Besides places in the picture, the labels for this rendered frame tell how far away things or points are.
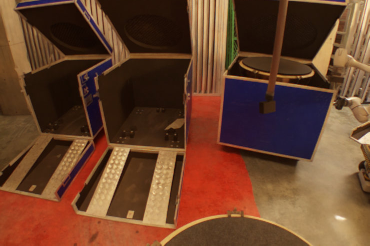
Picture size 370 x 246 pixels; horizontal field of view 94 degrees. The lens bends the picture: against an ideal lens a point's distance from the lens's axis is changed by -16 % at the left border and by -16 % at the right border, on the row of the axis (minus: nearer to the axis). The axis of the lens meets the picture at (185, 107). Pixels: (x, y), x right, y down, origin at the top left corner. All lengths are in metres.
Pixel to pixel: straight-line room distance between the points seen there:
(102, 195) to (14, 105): 2.76
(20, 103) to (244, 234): 3.92
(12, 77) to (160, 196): 3.13
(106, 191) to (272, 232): 1.52
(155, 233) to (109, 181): 0.67
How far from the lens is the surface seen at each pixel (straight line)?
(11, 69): 4.01
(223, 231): 0.85
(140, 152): 2.29
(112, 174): 2.12
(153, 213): 1.83
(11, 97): 4.25
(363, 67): 2.16
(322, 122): 2.16
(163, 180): 1.97
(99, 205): 1.99
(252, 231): 0.87
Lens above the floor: 1.52
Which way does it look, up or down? 26 degrees down
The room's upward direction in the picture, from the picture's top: straight up
